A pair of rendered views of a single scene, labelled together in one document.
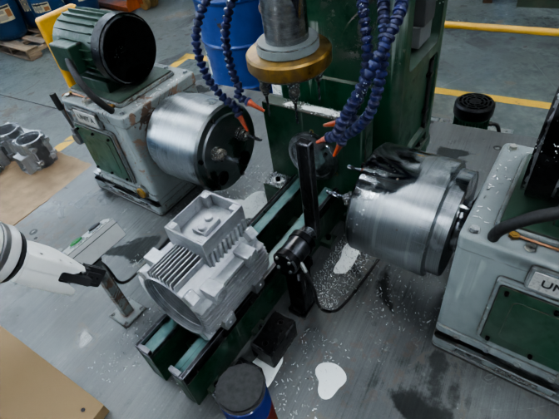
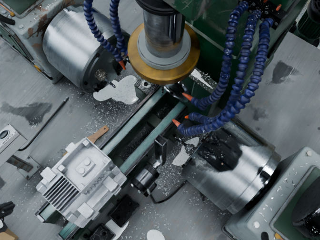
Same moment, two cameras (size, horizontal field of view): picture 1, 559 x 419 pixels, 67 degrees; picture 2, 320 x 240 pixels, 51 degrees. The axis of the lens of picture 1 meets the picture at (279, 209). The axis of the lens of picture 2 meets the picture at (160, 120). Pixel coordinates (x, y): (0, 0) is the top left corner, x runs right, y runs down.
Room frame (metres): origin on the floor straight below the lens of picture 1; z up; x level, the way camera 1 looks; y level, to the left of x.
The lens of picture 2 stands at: (0.42, -0.06, 2.05)
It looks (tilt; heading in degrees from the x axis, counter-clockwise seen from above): 71 degrees down; 0
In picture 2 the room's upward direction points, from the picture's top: straight up
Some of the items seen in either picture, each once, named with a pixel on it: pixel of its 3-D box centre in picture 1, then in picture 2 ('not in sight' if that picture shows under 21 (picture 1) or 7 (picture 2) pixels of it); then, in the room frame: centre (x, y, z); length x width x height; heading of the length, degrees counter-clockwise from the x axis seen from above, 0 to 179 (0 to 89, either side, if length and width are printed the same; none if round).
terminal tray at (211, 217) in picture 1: (207, 228); (85, 166); (0.60, 0.15, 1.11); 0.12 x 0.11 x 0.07; 139
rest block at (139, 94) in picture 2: (279, 193); (146, 90); (0.95, -0.01, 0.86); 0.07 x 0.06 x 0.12; 49
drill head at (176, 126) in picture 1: (190, 136); (79, 41); (1.06, 0.22, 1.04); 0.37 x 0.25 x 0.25; 49
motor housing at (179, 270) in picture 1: (205, 271); (83, 182); (0.57, 0.17, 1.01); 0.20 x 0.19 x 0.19; 139
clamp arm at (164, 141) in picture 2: (309, 193); (160, 152); (0.64, -0.06, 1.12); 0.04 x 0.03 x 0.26; 139
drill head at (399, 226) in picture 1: (422, 213); (236, 168); (0.61, -0.30, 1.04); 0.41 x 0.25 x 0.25; 49
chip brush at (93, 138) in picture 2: not in sight; (86, 143); (0.75, 0.22, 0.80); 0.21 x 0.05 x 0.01; 131
